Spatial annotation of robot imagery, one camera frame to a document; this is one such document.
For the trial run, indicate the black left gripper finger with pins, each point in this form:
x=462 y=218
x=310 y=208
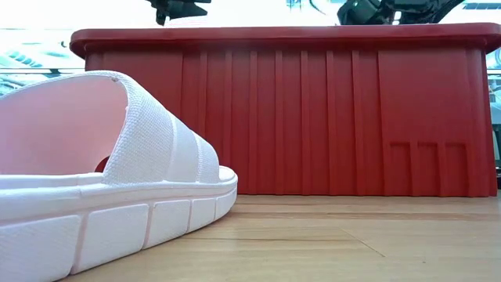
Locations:
x=180 y=11

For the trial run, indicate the pale pink slide sandal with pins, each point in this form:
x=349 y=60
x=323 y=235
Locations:
x=156 y=137

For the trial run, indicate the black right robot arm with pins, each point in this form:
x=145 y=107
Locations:
x=422 y=9

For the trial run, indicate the red plastic bin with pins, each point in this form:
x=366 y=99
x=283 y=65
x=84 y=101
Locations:
x=313 y=117

